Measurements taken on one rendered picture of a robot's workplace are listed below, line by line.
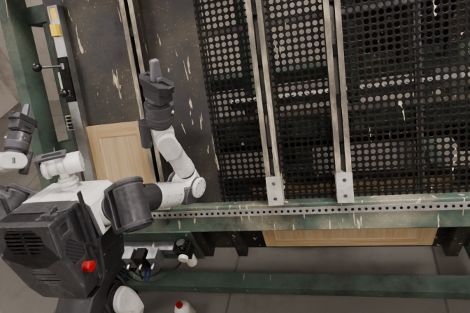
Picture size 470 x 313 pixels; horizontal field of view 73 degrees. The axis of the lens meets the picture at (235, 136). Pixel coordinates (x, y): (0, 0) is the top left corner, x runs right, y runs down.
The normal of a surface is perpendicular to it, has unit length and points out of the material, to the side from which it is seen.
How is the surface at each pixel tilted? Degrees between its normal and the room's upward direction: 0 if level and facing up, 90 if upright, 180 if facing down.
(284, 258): 0
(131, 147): 60
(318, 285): 0
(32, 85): 90
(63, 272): 82
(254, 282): 0
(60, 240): 90
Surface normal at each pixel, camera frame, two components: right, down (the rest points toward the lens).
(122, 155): -0.21, 0.20
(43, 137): 0.97, -0.09
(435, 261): -0.22, -0.74
